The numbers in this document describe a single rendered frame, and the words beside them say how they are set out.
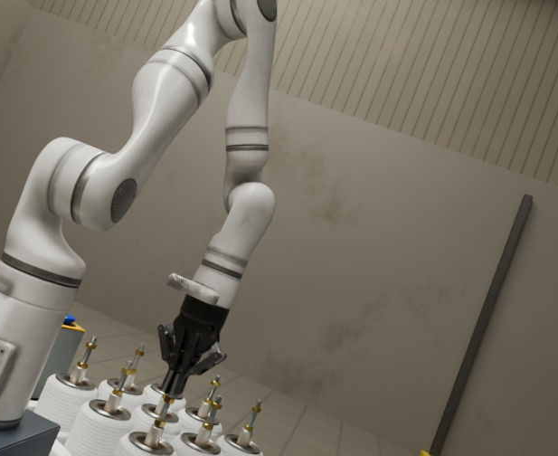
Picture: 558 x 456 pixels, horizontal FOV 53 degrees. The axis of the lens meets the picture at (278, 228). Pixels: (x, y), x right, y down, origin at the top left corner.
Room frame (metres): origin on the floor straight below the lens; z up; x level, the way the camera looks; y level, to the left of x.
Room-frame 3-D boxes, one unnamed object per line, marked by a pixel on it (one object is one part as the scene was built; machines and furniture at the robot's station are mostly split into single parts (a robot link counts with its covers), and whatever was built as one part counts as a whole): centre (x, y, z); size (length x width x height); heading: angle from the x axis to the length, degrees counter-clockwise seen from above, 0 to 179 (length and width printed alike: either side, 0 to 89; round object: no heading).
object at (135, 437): (0.92, 0.06, 0.25); 0.08 x 0.08 x 0.01
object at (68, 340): (1.22, 0.35, 0.16); 0.07 x 0.07 x 0.31; 50
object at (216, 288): (0.91, 0.07, 0.53); 0.11 x 0.09 x 0.06; 155
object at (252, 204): (0.91, 0.06, 0.62); 0.09 x 0.07 x 0.15; 21
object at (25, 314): (0.67, 0.24, 0.39); 0.09 x 0.09 x 0.17; 79
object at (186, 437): (1.02, -0.02, 0.25); 0.08 x 0.08 x 0.01
